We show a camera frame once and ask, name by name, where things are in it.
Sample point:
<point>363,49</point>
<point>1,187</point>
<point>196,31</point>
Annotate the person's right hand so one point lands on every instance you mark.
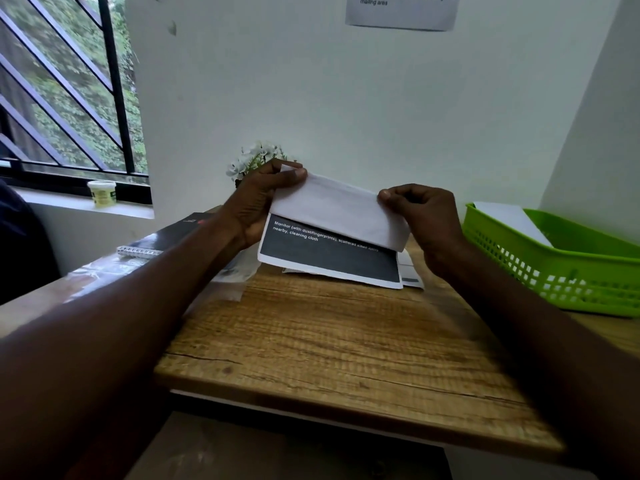
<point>432,224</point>

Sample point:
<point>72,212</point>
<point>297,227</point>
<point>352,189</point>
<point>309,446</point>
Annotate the person's left hand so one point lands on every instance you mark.
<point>250,204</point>

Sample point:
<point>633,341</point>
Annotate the grey lined printed document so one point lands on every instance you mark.
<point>410,277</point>

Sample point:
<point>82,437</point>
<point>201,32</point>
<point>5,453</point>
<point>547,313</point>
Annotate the clear plastic sleeve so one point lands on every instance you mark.
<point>235,274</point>

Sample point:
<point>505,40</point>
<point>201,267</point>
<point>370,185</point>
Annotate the white envelope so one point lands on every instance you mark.
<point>512,219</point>

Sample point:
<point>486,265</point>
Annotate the printed sheet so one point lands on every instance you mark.
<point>340,209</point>

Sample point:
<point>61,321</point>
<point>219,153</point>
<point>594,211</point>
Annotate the green plastic basket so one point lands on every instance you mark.
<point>575,274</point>

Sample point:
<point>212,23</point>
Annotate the person's left forearm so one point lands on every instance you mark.
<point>115,344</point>

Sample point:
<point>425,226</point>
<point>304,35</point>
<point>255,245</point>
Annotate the person's right forearm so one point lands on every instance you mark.
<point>550,354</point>

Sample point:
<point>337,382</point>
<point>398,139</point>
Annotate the white flower plant in pot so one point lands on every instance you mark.
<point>255,154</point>

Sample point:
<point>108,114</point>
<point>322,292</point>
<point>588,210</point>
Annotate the black spiral notebook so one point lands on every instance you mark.
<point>170,234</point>

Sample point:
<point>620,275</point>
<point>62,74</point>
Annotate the small cream jar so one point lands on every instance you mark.
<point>102,194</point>

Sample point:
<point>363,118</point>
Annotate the black window grille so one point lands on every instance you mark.
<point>117,119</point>

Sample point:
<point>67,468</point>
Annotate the white window sill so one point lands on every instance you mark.
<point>85,202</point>

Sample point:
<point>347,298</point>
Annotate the paper notice sheet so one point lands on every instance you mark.
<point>402,12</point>

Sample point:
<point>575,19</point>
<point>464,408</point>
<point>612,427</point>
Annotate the black backpack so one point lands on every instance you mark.
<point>25,244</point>

